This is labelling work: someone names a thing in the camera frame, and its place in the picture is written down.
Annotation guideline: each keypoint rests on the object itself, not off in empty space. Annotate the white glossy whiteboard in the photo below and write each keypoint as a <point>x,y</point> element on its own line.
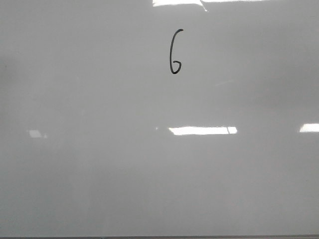
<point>159,118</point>

